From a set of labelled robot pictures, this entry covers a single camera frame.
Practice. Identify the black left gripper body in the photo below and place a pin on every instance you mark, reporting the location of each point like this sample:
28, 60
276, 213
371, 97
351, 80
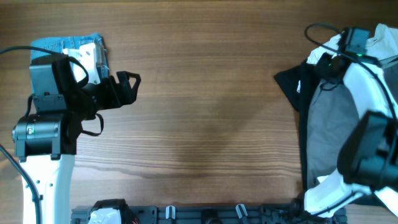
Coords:
90, 98

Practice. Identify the grey cotton shorts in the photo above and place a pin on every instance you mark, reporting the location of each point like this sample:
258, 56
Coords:
332, 116

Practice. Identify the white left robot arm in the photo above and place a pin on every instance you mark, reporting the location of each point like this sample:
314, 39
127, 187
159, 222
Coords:
45, 138

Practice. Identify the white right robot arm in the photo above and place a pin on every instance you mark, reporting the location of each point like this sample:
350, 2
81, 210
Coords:
350, 135

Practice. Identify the black t-shirt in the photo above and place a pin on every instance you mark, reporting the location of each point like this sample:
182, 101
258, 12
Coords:
298, 85

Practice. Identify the white garment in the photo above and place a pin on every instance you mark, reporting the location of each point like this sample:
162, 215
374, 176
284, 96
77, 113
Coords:
382, 45

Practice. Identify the folded blue denim shorts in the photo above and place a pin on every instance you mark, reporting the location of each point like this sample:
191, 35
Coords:
57, 44

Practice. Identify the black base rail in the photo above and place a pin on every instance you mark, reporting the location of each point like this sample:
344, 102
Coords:
117, 211

